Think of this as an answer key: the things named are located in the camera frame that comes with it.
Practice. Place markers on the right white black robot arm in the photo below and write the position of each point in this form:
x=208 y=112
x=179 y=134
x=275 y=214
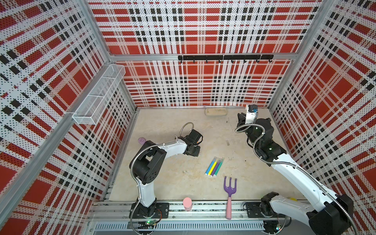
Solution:
x=326 y=212

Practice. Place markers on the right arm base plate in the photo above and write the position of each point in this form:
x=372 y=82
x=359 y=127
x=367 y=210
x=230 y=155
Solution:
x=253 y=210

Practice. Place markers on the blue marker pen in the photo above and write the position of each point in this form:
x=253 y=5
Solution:
x=211 y=166

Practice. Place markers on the white wire mesh shelf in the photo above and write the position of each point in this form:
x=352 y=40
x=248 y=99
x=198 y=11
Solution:
x=93 y=106

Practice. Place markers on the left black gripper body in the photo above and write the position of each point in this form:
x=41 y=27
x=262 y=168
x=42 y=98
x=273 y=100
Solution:
x=194 y=151

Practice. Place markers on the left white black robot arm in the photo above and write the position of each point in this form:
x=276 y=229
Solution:
x=146 y=165

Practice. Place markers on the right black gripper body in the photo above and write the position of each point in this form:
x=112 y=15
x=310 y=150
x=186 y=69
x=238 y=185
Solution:
x=243 y=122

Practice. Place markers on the purple garden fork pink handle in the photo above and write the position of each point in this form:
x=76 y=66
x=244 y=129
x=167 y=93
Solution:
x=230 y=191

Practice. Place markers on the pink cylindrical cup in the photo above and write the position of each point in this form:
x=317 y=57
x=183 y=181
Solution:
x=188 y=204

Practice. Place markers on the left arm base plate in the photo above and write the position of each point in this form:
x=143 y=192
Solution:
x=156 y=210

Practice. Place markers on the black hook rail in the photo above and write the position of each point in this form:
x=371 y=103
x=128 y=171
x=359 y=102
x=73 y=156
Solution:
x=256 y=57

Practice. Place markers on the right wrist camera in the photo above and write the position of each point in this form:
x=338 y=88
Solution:
x=251 y=114

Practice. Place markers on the purple smiley toy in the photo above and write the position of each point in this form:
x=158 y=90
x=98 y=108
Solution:
x=141 y=140

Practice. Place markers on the yellow marker pen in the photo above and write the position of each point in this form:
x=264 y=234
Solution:
x=213 y=166

